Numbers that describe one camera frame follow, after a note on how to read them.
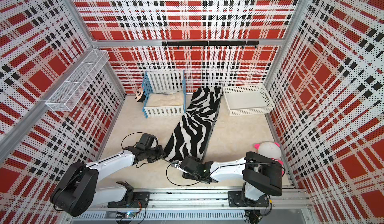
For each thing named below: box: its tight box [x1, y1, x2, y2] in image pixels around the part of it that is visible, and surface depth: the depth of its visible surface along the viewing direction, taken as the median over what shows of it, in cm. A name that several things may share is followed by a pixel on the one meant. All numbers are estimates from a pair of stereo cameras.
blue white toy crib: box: [142, 70, 186, 119], surface depth 113 cm
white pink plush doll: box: [254, 141, 284, 166], surface depth 87 cm
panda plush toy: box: [134, 88, 146, 103], surface depth 113 cm
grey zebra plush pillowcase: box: [163, 87, 223, 161], surface depth 100 cm
